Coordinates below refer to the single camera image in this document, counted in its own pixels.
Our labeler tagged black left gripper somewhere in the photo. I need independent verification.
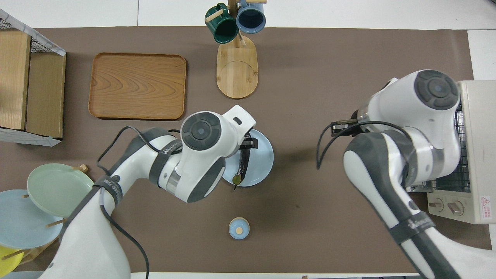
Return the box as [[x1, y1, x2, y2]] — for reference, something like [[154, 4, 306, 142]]
[[239, 132, 259, 152]]

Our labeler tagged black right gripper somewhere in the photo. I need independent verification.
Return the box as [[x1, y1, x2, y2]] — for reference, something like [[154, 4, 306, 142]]
[[332, 112, 367, 136]]

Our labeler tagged light blue plate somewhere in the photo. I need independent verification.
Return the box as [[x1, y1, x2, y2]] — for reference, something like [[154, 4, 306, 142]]
[[0, 189, 64, 249], [223, 129, 274, 187]]

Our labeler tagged dark purple eggplant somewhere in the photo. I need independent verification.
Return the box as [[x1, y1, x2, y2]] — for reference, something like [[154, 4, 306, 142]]
[[232, 148, 251, 190]]

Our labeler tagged white toaster oven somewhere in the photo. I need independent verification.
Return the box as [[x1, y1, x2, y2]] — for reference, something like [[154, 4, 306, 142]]
[[426, 80, 496, 224]]

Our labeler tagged wooden mug tree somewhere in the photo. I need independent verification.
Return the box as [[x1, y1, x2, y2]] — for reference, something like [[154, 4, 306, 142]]
[[205, 0, 268, 99]]

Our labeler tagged brown table mat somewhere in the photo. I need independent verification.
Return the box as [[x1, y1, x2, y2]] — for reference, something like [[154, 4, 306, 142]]
[[0, 26, 491, 274]]

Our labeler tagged dark green mug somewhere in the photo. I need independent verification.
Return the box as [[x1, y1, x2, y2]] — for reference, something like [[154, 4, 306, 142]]
[[205, 3, 239, 44]]

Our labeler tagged wooden serving tray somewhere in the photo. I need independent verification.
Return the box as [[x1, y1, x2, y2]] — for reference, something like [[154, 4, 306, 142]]
[[88, 53, 187, 120]]

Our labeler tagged blue mug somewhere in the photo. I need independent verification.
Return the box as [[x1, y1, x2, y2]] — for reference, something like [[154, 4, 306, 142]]
[[236, 0, 267, 34]]

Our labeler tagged wooden plate rack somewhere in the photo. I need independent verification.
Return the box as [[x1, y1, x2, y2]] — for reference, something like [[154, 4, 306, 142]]
[[0, 165, 89, 266]]

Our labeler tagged pale green plate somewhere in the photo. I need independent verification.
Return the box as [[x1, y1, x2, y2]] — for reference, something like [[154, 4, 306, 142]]
[[27, 163, 95, 217]]

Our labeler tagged stepped wooden shelf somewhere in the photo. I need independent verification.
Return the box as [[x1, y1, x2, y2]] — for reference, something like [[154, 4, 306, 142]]
[[0, 30, 66, 139]]

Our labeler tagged wooden shelf rack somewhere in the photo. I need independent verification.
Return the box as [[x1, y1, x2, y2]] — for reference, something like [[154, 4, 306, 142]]
[[0, 9, 66, 147]]

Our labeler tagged yellow plate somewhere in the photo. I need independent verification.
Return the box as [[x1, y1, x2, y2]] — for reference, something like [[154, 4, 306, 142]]
[[0, 244, 24, 276]]

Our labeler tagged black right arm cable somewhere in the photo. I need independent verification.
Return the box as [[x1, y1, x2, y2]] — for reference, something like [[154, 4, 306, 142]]
[[316, 121, 413, 171]]

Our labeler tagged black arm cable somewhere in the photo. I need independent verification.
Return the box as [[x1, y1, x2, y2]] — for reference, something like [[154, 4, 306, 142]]
[[316, 121, 413, 171], [96, 126, 183, 279]]

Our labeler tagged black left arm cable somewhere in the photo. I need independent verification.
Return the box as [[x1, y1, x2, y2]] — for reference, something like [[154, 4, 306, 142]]
[[96, 126, 183, 279]]

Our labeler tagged metal oven wire rack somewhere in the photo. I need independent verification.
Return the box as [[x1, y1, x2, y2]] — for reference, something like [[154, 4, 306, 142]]
[[437, 104, 472, 193]]

